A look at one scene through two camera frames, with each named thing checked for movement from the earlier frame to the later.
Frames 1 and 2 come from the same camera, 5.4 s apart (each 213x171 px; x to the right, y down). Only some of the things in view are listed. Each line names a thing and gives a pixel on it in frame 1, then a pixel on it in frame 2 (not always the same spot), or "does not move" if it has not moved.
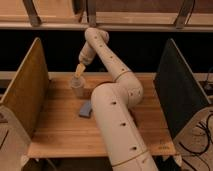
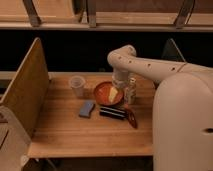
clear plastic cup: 77,85 does not move
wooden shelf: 113,15 does not move
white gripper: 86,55 → 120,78
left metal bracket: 34,18 does not move
